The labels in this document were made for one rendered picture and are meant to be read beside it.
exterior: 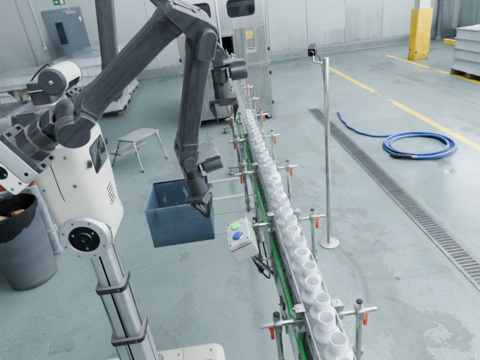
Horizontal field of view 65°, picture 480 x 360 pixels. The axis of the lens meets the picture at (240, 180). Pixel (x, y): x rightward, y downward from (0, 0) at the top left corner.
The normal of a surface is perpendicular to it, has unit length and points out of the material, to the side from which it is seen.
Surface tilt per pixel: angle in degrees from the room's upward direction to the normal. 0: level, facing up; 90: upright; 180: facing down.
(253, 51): 90
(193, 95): 113
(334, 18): 90
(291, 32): 90
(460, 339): 0
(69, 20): 90
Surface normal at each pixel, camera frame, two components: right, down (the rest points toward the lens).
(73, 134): 0.36, 0.71
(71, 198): 0.11, 0.58
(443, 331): -0.12, -0.89
